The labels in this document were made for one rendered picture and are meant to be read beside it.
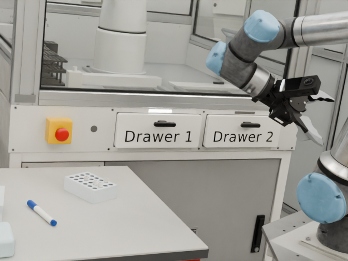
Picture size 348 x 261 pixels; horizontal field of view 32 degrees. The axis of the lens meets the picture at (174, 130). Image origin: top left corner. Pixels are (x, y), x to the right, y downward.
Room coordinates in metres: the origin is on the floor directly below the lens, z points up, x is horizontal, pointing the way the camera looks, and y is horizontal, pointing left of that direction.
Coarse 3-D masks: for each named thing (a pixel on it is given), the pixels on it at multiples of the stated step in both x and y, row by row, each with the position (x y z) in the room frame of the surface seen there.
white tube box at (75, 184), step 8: (72, 176) 1.57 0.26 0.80; (80, 176) 1.58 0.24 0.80; (96, 176) 1.59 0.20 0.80; (64, 184) 1.56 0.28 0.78; (72, 184) 1.54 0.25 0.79; (80, 184) 1.52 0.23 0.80; (88, 184) 1.52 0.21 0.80; (104, 184) 1.54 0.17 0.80; (112, 184) 1.55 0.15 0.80; (72, 192) 1.53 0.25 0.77; (80, 192) 1.51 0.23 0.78; (88, 192) 1.50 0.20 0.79; (96, 192) 1.49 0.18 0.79; (104, 192) 1.51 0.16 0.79; (112, 192) 1.53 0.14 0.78; (88, 200) 1.49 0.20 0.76; (96, 200) 1.49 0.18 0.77; (104, 200) 1.51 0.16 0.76
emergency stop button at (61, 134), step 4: (60, 128) 1.69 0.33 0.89; (64, 128) 1.70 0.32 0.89; (56, 132) 1.69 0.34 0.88; (60, 132) 1.69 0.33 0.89; (64, 132) 1.69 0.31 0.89; (68, 132) 1.70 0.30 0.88; (56, 136) 1.68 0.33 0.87; (60, 136) 1.69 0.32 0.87; (64, 136) 1.69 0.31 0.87; (68, 136) 1.70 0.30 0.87; (60, 140) 1.69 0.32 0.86; (64, 140) 1.70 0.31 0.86
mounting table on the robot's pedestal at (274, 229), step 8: (288, 216) 1.57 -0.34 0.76; (296, 216) 1.58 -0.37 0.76; (304, 216) 1.59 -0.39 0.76; (272, 224) 1.50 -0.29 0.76; (280, 224) 1.51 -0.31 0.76; (288, 224) 1.52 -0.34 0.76; (296, 224) 1.52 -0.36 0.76; (304, 224) 1.53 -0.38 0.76; (264, 232) 1.45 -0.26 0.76; (272, 232) 1.45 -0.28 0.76; (280, 232) 1.46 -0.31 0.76; (272, 248) 1.35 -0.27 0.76; (280, 248) 1.36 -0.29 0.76; (280, 256) 1.31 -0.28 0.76; (288, 256) 1.32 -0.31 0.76; (296, 256) 1.32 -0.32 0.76; (304, 256) 1.33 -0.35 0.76
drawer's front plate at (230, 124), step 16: (208, 128) 1.95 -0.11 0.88; (224, 128) 1.98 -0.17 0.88; (240, 128) 2.01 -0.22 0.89; (256, 128) 2.04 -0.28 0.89; (272, 128) 2.06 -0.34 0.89; (208, 144) 1.96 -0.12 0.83; (224, 144) 1.98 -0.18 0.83; (240, 144) 2.01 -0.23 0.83; (256, 144) 2.04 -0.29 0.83; (272, 144) 2.07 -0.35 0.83
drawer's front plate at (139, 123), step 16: (128, 128) 1.83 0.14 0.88; (144, 128) 1.86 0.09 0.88; (160, 128) 1.88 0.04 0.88; (176, 128) 1.90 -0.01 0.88; (192, 128) 1.93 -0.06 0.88; (128, 144) 1.84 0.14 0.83; (144, 144) 1.86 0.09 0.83; (160, 144) 1.88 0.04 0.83; (176, 144) 1.91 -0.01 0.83; (192, 144) 1.93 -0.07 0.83
